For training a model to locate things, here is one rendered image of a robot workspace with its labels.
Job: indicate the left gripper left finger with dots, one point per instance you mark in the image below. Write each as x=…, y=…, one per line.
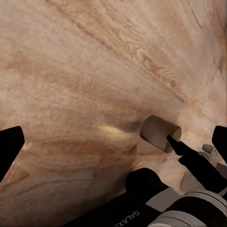
x=11, y=142

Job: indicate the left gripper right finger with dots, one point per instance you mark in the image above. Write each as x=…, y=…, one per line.
x=219, y=140

